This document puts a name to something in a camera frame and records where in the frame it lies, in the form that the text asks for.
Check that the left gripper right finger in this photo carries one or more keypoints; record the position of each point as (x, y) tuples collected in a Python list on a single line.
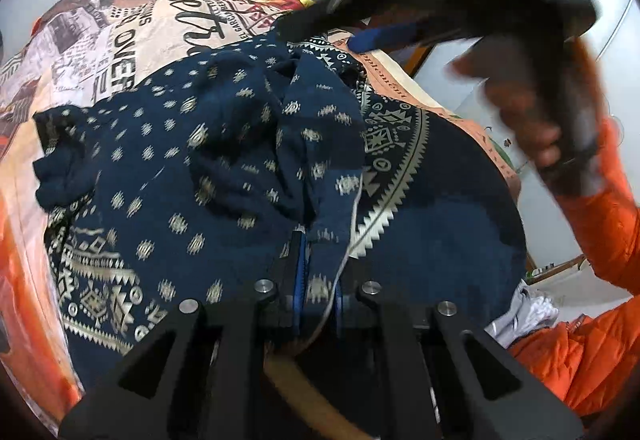
[(428, 372)]

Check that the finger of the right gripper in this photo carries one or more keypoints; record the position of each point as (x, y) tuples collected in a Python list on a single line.
[(394, 36)]

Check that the navy patterned hooded garment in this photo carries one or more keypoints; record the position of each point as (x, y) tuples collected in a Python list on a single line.
[(205, 176)]

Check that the person's right hand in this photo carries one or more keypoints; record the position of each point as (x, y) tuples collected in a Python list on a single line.
[(502, 64)]

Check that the newspaper print bed quilt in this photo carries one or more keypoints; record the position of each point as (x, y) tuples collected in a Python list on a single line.
[(86, 51)]

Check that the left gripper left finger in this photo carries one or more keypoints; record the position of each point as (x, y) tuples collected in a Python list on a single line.
[(199, 374)]

